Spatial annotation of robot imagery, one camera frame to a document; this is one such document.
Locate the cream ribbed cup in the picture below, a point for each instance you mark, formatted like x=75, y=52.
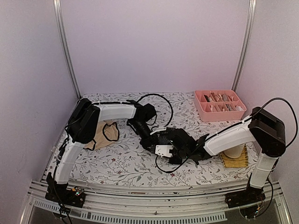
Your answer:
x=234, y=152

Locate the front aluminium rail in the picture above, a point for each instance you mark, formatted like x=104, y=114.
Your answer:
x=201, y=204

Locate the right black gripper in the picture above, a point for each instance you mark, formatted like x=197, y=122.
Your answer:
x=175, y=162

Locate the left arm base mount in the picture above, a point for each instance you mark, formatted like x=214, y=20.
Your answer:
x=60, y=194

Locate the navy striped underwear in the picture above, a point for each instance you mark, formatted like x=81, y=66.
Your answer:
x=163, y=137

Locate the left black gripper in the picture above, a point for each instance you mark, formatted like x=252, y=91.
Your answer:
x=148, y=142

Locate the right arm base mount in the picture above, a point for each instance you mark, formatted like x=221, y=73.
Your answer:
x=244, y=197

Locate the yellow woven mat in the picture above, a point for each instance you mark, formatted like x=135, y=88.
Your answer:
x=241, y=162

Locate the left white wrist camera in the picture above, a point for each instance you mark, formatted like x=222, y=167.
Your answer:
x=158, y=129

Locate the right aluminium frame post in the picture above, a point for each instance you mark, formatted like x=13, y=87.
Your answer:
x=245, y=44

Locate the left aluminium frame post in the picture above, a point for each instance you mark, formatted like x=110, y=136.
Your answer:
x=65, y=47

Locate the beige underwear black trim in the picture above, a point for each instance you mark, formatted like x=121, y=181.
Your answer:
x=107, y=132

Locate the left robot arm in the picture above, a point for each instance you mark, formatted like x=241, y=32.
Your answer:
x=82, y=125

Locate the aluminium frame post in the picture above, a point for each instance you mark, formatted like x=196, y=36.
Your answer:
x=65, y=47
x=245, y=44

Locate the pink divided organizer tray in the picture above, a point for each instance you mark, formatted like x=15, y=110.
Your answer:
x=218, y=105

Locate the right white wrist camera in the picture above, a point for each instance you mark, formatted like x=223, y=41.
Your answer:
x=167, y=151

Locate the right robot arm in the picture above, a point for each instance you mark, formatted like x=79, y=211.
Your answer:
x=261, y=126

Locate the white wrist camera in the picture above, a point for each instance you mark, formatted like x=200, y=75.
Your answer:
x=158, y=129
x=167, y=151

